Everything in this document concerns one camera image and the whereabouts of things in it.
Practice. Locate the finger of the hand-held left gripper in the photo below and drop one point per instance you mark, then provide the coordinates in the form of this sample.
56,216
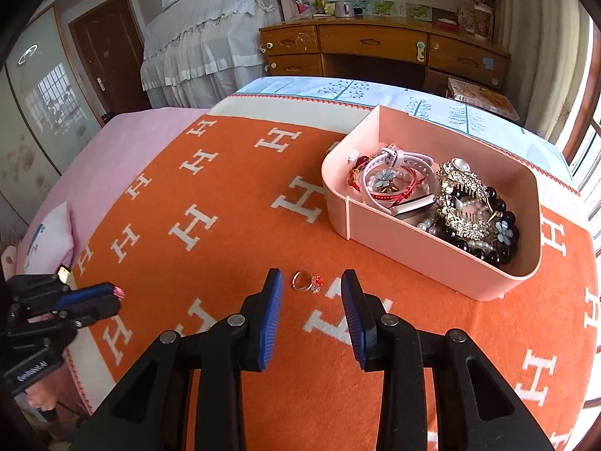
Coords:
87,295
94,310

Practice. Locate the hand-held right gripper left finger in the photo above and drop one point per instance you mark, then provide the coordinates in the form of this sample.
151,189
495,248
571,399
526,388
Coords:
272,319

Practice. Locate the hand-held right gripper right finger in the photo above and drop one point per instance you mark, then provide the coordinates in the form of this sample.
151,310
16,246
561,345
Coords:
354,319

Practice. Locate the small pink gem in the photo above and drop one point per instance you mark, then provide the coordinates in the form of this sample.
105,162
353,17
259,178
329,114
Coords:
119,292

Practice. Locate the pink storage box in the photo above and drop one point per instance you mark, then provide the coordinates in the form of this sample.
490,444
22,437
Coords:
422,263

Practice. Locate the person's left hand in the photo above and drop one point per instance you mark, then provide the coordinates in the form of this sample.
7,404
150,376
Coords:
44,394

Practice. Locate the pink cushion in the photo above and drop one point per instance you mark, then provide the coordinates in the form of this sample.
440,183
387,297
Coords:
49,239

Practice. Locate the orange patterned blanket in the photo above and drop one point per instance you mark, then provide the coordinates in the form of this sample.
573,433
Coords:
234,244

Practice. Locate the rose gold bar clip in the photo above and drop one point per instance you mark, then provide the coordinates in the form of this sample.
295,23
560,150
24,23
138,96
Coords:
413,205

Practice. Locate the pink bed sheet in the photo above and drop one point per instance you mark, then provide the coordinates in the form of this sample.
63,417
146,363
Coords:
117,150

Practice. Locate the rhinestone hair claw clip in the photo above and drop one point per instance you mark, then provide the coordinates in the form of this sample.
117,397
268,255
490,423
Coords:
462,197

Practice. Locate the blue flower hair clip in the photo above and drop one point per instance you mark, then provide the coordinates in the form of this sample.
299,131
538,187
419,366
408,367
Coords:
504,232

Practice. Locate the frosted glass sliding door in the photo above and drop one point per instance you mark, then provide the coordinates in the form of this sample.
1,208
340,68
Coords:
51,94

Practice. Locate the blue tree print sheet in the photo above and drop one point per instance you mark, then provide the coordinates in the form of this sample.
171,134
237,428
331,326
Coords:
328,89

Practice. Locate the brown wooden door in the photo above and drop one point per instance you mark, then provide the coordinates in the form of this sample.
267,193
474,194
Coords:
108,56

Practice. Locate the stack of books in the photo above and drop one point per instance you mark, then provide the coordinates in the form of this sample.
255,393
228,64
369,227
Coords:
483,96

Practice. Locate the white lace covered furniture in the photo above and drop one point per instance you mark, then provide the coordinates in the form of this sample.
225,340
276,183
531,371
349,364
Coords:
202,47

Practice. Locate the wooden desk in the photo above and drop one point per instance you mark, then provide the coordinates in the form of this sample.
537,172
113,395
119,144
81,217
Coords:
375,40

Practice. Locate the window with metal bars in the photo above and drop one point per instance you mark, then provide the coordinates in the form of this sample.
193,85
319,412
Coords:
584,127

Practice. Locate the red tissue box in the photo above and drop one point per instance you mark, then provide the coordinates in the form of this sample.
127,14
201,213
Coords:
446,26

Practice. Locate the white mug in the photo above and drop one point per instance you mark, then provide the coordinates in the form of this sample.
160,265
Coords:
342,9

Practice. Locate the floral container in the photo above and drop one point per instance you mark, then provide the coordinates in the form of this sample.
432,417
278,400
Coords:
476,21

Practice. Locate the pale curtain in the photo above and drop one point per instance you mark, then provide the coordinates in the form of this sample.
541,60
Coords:
535,33

